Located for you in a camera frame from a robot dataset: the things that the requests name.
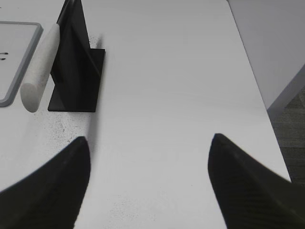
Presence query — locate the white grey cutting board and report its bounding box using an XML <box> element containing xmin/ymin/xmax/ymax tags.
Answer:
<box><xmin>0</xmin><ymin>21</ymin><xmax>43</xmax><ymax>107</ymax></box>

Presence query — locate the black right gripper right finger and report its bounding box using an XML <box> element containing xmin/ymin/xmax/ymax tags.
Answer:
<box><xmin>208</xmin><ymin>133</ymin><xmax>305</xmax><ymax>229</ymax></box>

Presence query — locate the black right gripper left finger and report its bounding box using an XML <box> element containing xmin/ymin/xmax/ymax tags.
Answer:
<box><xmin>0</xmin><ymin>136</ymin><xmax>91</xmax><ymax>229</ymax></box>

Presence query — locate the white handled cleaver knife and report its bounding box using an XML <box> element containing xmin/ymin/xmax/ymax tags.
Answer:
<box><xmin>20</xmin><ymin>23</ymin><xmax>61</xmax><ymax>113</ymax></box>

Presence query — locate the black knife stand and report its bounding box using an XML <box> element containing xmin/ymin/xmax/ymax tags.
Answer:
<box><xmin>48</xmin><ymin>0</ymin><xmax>105</xmax><ymax>113</ymax></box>

